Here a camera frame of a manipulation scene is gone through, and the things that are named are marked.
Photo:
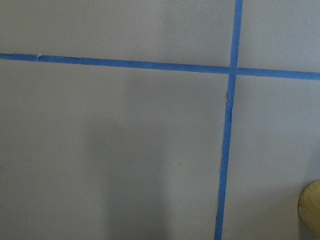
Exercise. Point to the wooden bamboo cup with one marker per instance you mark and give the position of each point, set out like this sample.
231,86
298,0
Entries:
309,207

